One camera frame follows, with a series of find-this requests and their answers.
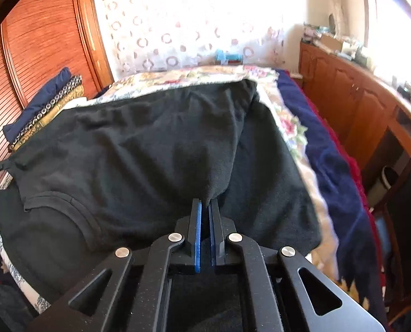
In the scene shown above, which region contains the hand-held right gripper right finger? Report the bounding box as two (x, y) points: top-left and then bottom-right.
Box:
(209, 199), (386, 332)

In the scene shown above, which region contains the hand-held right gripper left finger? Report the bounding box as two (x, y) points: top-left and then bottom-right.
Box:
(27, 199), (206, 332)

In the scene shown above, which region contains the black printed T-shirt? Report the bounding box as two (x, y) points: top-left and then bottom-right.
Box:
(0, 78), (323, 295)

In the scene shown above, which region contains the folded navy cloth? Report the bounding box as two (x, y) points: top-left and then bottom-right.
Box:
(2, 67), (72, 143)

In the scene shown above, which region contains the folded circle-patterned cloth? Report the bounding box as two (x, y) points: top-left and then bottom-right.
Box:
(9, 74), (84, 150)

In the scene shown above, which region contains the folded gold cloth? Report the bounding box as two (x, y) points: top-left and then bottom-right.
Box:
(12, 85), (86, 153)

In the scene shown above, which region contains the wooden slatted wardrobe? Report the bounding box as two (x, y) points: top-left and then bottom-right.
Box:
(0, 0), (115, 215)

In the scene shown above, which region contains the floral blanket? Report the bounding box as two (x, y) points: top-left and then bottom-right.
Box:
(77, 65), (341, 279)

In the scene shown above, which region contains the navy blanket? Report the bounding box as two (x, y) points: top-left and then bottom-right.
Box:
(276, 69), (387, 320)

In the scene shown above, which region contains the red bed cover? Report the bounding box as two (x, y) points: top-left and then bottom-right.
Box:
(324, 119), (387, 286)

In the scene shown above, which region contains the white trash bin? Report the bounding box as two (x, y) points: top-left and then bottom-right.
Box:
(367, 165), (398, 211)

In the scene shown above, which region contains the blue plastic bag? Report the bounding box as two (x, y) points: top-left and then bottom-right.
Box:
(213, 49), (245, 66)

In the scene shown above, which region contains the dark chair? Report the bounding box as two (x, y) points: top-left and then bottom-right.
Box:
(370, 138), (411, 323)

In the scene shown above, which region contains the wooden cabinet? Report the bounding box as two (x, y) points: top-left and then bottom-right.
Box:
(298, 40), (411, 215)

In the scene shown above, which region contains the sheer circle-patterned curtain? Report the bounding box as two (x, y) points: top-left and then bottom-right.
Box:
(94, 0), (297, 81)

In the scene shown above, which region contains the open cardboard box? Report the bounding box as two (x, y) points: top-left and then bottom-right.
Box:
(319, 33), (346, 51)

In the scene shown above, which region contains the floral window curtain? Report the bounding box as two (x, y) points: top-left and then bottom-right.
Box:
(323, 0), (348, 38)

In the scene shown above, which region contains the wooden framed window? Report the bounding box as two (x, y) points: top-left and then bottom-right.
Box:
(360, 0), (411, 89)

